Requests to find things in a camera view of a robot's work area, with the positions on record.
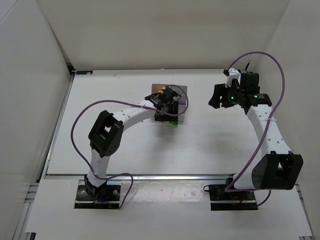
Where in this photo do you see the green and lime lego stack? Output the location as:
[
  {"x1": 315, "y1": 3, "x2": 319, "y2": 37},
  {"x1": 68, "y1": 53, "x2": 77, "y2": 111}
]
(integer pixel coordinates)
[{"x1": 168, "y1": 121, "x2": 179, "y2": 126}]

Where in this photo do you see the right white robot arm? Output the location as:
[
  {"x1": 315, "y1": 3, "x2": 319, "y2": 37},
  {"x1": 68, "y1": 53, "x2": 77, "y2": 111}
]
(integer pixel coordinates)
[{"x1": 208, "y1": 68, "x2": 304, "y2": 193}]

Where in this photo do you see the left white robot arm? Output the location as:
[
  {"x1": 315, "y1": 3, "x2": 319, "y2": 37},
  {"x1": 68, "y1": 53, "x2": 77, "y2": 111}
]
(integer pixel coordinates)
[{"x1": 84, "y1": 87, "x2": 181, "y2": 199}]

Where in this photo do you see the left white divided container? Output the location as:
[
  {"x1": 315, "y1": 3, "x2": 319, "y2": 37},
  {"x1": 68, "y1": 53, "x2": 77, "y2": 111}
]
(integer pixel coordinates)
[{"x1": 151, "y1": 83, "x2": 168, "y2": 101}]

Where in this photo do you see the white divided container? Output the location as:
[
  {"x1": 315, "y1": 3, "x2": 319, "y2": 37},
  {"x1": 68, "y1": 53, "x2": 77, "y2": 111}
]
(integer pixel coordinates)
[
  {"x1": 170, "y1": 85, "x2": 188, "y2": 114},
  {"x1": 151, "y1": 83, "x2": 168, "y2": 101}
]

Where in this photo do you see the right white divided container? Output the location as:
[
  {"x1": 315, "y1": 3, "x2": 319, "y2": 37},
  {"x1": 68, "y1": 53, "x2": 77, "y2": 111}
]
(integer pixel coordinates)
[{"x1": 170, "y1": 85, "x2": 188, "y2": 114}]

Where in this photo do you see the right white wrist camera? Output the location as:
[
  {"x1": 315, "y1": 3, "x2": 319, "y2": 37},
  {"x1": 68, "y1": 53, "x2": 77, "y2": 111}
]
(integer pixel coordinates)
[{"x1": 223, "y1": 67, "x2": 242, "y2": 88}]

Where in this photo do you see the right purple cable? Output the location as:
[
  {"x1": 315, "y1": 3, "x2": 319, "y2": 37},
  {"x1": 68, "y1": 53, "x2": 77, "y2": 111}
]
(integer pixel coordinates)
[{"x1": 224, "y1": 51, "x2": 286, "y2": 207}]

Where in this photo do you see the purple cable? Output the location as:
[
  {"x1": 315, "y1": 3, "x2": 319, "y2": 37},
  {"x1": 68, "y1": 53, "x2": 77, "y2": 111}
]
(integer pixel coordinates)
[
  {"x1": 224, "y1": 51, "x2": 286, "y2": 207},
  {"x1": 70, "y1": 84, "x2": 190, "y2": 209}
]

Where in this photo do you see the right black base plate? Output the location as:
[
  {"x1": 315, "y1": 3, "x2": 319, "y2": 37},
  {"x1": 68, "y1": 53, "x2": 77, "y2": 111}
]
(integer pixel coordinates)
[{"x1": 203, "y1": 184, "x2": 258, "y2": 211}]

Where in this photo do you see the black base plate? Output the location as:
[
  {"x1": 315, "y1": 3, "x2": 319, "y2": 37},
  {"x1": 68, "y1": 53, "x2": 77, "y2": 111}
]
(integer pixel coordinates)
[
  {"x1": 74, "y1": 180, "x2": 122, "y2": 210},
  {"x1": 203, "y1": 184, "x2": 258, "y2": 211}
]

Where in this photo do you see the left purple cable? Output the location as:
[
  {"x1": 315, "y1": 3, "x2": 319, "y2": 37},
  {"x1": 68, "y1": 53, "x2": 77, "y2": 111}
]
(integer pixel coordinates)
[{"x1": 70, "y1": 84, "x2": 190, "y2": 209}]

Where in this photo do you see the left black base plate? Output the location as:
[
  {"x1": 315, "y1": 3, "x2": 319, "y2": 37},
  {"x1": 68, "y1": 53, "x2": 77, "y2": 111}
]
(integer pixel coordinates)
[{"x1": 74, "y1": 180, "x2": 122, "y2": 210}]

